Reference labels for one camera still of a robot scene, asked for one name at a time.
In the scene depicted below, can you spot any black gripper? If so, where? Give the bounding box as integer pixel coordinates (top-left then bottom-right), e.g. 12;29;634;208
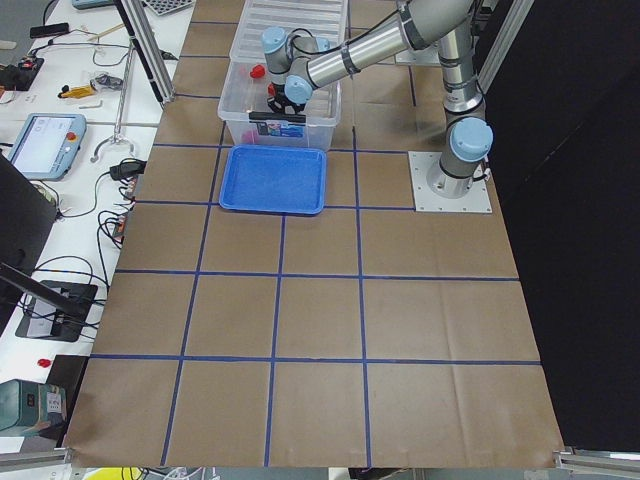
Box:
267;83;306;114

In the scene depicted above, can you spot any clear plastic box lid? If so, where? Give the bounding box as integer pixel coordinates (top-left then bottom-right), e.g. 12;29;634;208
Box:
229;0;348;63

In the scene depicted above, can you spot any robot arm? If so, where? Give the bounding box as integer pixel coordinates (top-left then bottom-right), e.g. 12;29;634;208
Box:
261;1;493;199

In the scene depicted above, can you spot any clear plastic storage box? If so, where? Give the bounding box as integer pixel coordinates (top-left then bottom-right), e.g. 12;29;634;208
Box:
217;59;343;152

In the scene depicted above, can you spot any green box device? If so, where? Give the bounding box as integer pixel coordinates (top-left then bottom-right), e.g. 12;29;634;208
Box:
1;379;67;437

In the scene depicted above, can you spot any blue plastic tray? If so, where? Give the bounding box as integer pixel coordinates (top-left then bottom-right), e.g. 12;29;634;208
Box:
219;145;327;215

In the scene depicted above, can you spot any calibration checker board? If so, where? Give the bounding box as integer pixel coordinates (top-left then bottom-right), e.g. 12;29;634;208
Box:
142;0;196;16

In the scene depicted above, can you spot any metal grabber tool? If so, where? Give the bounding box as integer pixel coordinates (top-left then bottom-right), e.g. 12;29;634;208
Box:
90;41;135;163

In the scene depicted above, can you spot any black power adapter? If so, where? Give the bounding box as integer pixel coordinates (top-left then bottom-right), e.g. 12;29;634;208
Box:
109;159;147;181

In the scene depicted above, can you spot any hex key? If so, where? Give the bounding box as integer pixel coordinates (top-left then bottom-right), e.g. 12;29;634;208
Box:
78;99;103;110

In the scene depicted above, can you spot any orange tool on desk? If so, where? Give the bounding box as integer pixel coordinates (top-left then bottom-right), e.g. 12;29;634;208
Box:
58;84;98;99

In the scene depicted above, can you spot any teach pendant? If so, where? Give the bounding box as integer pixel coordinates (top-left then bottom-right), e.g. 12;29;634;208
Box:
8;113;87;181

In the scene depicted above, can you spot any black handheld device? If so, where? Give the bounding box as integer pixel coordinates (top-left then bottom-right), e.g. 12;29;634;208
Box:
29;22;70;39

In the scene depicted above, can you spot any black monitor stand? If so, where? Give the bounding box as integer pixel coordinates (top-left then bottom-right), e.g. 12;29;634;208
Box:
1;158;82;326

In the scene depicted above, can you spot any black laptop stand base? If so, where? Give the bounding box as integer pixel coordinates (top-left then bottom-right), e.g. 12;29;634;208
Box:
15;280;98;343

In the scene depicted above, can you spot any black box latch handle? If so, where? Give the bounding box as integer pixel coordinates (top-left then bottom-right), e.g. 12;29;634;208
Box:
248;111;306;124

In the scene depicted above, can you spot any aluminium frame post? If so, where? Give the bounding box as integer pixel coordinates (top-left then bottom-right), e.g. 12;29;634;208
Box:
114;0;175;105

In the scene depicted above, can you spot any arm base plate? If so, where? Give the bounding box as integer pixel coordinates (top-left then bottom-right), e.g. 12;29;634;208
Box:
408;151;492;215

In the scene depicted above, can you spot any black cable bundle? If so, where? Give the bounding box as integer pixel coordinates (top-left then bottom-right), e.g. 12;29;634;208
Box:
29;164;146;331

